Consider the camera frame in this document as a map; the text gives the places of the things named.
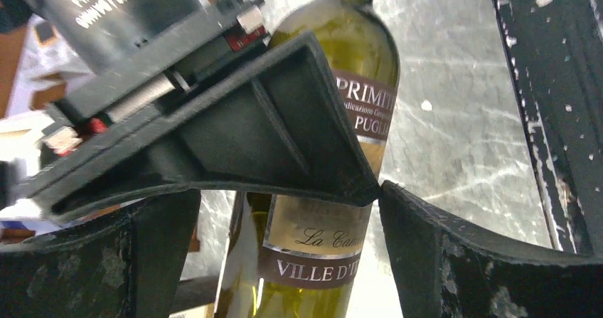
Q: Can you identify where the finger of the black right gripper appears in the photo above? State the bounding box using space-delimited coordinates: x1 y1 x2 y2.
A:
18 31 380 222

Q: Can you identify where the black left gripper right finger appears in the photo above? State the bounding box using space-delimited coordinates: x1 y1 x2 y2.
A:
379 181 602 317

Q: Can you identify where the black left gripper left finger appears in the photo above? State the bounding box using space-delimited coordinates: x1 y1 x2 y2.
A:
1 190 201 317

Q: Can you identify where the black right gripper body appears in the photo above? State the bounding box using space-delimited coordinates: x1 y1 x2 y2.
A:
24 0 269 156

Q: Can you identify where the dark bottle brown label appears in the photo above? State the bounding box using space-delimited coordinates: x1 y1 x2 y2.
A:
214 0 401 318

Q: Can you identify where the brown wooden wine rack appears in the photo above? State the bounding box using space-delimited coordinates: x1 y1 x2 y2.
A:
1 15 93 120

